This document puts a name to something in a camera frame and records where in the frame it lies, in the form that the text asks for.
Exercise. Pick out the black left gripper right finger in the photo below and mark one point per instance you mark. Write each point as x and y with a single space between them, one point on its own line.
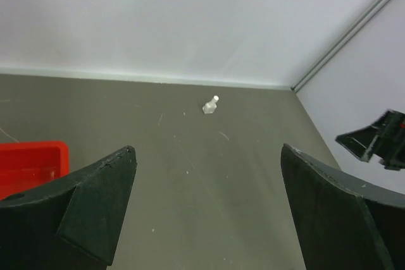
342 222

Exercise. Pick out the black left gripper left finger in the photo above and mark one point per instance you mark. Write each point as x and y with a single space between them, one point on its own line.
73 222

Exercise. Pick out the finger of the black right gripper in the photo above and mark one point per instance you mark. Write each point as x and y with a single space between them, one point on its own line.
383 138

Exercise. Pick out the white nail polish bottle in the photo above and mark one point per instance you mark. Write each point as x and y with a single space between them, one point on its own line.
210 106

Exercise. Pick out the red plastic bin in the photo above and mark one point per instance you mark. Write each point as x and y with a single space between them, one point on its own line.
26 165

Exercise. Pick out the aluminium corner post right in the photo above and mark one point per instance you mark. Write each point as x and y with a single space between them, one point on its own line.
352 30

